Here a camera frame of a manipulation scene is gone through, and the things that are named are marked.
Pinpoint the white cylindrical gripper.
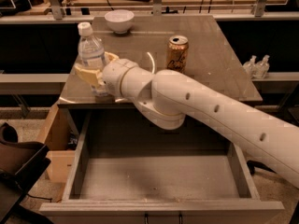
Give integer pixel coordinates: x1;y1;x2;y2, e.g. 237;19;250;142
74;51;138;97

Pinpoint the clear plastic water bottle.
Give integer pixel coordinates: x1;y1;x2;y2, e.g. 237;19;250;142
78;22;107;97

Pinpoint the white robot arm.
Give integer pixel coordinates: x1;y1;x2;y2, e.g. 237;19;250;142
75;53;299;187

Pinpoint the open grey top drawer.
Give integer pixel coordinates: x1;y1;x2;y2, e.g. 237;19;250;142
40;109;283;224

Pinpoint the grey cabinet with glossy top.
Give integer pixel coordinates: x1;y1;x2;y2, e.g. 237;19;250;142
58;15;262;136

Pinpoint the left clear pump bottle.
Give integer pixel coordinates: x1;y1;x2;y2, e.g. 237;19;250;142
243;55;256;78

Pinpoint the clear pump bottle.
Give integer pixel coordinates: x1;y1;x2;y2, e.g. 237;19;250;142
243;55;256;78
253;55;269;78

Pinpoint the right clear pump bottle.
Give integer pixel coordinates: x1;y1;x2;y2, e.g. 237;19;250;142
253;55;269;78

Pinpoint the white ceramic bowl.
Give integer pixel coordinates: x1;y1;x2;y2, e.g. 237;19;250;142
105;9;135;34

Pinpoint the orange soda can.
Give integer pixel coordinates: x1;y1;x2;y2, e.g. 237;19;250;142
166;35;189;73

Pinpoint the cardboard box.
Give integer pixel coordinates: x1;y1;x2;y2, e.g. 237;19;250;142
36;104;75;183

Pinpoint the dark office chair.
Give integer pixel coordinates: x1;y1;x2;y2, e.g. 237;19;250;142
0;122;53;224

